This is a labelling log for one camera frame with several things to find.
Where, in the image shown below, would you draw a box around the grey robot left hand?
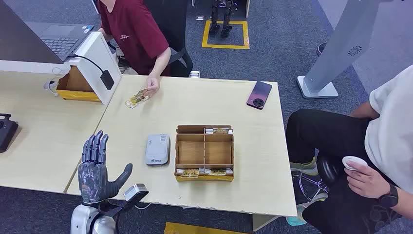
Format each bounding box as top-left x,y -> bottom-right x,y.
78,130 -> 133,205

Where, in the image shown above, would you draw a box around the person's left hand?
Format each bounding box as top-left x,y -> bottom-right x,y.
344,160 -> 393,199
144,76 -> 161,97

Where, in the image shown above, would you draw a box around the small white handheld device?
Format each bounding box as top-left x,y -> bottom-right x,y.
342,156 -> 369,171

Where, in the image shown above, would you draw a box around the white card reader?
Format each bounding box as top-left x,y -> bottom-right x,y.
145,134 -> 170,166

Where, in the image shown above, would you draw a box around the wooden compartment organizer box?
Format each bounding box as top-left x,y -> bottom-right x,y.
174,124 -> 235,182

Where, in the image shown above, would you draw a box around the person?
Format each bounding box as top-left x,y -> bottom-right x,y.
285,64 -> 413,234
96,0 -> 171,97

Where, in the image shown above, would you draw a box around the stack of key cards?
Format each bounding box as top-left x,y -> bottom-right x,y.
205,128 -> 234,135
200,168 -> 234,177

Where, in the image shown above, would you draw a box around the black wristwatch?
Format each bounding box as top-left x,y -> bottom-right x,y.
378,184 -> 399,208

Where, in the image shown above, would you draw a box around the white desk riser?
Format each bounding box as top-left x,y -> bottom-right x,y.
0,31 -> 123,106

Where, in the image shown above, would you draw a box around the black office chair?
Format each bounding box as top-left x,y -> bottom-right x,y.
143,0 -> 194,78

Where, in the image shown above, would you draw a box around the cardboard box with yellow tape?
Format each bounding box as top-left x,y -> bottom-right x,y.
56,65 -> 102,103

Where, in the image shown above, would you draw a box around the teal and white shoe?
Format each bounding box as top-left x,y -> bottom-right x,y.
285,203 -> 310,227

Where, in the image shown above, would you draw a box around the small black humanoid robot legs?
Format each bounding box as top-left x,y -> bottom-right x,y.
208,0 -> 238,39

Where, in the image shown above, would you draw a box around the black controller device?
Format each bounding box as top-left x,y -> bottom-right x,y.
0,113 -> 19,154

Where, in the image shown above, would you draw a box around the maroon smartphone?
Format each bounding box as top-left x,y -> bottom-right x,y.
246,81 -> 273,110

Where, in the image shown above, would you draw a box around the dark grey laptop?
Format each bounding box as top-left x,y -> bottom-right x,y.
0,0 -> 95,64

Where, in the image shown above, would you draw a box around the grey kiosk stand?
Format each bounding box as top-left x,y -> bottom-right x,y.
297,0 -> 406,99

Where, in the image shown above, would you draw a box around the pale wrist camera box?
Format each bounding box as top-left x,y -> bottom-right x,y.
124,183 -> 150,202

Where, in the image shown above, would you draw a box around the black power adapter with cable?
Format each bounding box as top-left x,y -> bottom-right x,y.
67,54 -> 115,91

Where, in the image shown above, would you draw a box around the white cable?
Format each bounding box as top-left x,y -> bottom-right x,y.
43,66 -> 70,97

